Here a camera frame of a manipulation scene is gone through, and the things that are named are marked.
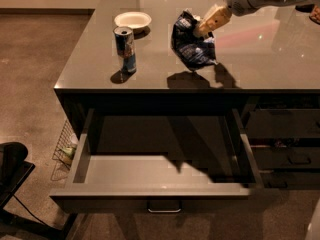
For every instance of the metal drawer handle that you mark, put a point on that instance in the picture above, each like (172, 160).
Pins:
(164, 206)

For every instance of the white paper bowl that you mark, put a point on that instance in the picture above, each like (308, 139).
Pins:
(133, 20)

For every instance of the open grey top drawer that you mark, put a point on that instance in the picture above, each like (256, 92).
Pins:
(122, 162)

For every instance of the dark container on counter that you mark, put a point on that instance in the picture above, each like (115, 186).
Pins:
(304, 8)

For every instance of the wire mesh waste basket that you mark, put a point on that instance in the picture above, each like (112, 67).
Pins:
(64, 152)

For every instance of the blue silver drink can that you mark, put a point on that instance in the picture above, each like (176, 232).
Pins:
(124, 40)

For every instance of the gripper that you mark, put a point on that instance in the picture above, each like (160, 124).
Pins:
(217, 17)

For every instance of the brown object on counter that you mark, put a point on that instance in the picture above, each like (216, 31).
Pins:
(315, 15)

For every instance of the grey counter cabinet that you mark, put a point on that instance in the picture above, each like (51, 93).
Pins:
(269, 60)

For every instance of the blue chip bag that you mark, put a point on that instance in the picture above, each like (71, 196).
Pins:
(194, 52)

